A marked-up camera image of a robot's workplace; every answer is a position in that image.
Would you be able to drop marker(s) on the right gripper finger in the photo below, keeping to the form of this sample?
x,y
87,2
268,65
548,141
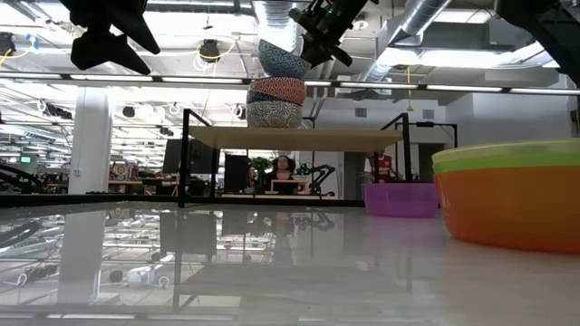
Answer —
x,y
326,50
304,18

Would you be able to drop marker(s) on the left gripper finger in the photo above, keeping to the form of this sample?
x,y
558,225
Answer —
x,y
104,52
138,29

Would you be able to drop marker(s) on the ceramic bowl with orange inside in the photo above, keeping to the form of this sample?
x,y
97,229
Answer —
x,y
283,61

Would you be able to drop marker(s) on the ceramic bowl with blue inside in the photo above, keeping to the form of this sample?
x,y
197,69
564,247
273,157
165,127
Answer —
x,y
281,89

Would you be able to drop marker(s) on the ceramic bowl with pink inside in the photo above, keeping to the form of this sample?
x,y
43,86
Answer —
x,y
274,115

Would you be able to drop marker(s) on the purple plastic bowl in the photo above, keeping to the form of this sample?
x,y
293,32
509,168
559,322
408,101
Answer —
x,y
399,201

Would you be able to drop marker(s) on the olive green bowl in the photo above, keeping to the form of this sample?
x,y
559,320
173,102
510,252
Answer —
x,y
512,149

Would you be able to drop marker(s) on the green plastic bowl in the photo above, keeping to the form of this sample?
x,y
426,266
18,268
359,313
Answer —
x,y
512,162

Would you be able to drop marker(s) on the orange plastic bowl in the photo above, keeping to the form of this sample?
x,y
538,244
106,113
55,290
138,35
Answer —
x,y
512,208

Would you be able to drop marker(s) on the black background robot arm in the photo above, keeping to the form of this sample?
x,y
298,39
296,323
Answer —
x,y
319,174

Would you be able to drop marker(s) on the wooden shelf with black legs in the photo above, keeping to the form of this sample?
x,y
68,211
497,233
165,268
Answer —
x,y
294,139

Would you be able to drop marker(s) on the black round ceiling fixture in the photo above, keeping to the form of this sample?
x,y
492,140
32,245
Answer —
x,y
209,50
6,44

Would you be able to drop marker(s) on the long ceiling light strip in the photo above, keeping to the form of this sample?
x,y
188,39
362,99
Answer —
x,y
204,79

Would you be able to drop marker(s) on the white column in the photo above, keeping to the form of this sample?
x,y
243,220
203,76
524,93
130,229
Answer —
x,y
90,140

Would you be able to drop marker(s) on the person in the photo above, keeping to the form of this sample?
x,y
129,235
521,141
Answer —
x,y
383,167
283,169

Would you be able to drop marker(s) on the green background plant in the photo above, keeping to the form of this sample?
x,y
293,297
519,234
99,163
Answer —
x,y
260,164

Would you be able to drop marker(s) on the black background monitor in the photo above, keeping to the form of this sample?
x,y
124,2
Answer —
x,y
236,172

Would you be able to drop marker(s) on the wooden background table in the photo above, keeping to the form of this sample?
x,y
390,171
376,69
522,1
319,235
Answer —
x,y
276,196

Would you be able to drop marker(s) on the ribbed ceiling duct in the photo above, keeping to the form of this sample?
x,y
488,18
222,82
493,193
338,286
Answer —
x,y
276,22

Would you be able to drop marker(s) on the silver ceiling duct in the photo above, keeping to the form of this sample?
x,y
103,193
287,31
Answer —
x,y
421,27

